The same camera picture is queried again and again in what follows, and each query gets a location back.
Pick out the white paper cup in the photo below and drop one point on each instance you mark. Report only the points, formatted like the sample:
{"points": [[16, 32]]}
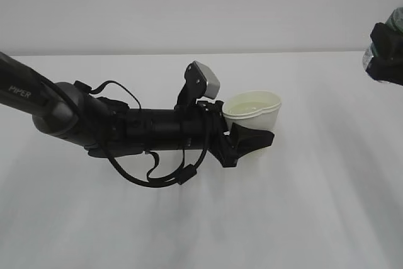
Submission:
{"points": [[253, 109]]}

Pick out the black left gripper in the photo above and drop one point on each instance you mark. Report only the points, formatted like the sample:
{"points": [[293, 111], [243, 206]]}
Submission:
{"points": [[203, 127]]}

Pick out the clear plastic water bottle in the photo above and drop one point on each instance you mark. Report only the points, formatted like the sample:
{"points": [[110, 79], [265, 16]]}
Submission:
{"points": [[395, 22]]}

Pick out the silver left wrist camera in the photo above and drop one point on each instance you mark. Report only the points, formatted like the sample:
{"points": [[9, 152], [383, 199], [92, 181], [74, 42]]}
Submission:
{"points": [[200, 81]]}

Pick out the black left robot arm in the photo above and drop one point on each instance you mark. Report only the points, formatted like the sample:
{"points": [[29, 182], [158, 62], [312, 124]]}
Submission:
{"points": [[78, 114]]}

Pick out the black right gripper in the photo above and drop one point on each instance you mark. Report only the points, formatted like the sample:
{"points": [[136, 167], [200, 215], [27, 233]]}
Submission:
{"points": [[386, 66]]}

